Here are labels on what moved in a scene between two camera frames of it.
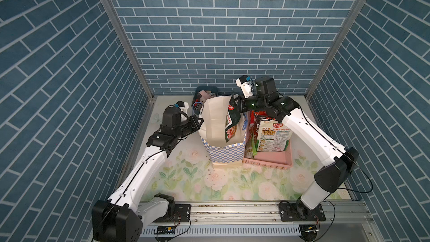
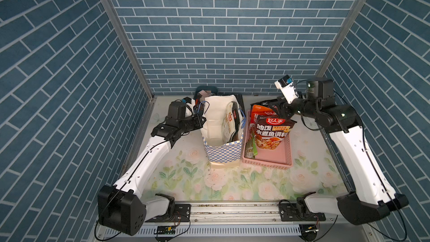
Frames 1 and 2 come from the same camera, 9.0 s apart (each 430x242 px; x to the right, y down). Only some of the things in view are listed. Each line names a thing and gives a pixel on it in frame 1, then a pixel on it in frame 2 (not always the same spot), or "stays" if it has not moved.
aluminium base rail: x=338 y=213 stays
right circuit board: x=308 y=232 stays
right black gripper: x=241 y=103 -> x=275 y=103
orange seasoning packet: x=255 y=119 stays
